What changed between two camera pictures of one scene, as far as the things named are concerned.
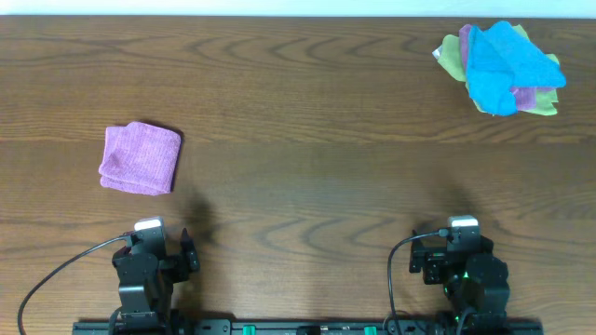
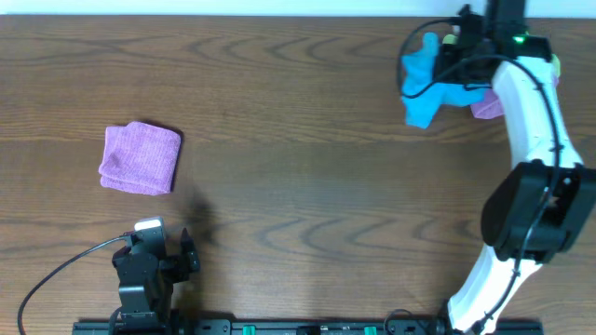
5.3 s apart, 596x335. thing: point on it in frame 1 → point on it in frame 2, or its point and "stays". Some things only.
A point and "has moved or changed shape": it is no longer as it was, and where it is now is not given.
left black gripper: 172,262 stays
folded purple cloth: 140,157 stays
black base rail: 439,327 stays
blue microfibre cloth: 500,59 has moved or changed shape
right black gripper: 433,260 → 440,59
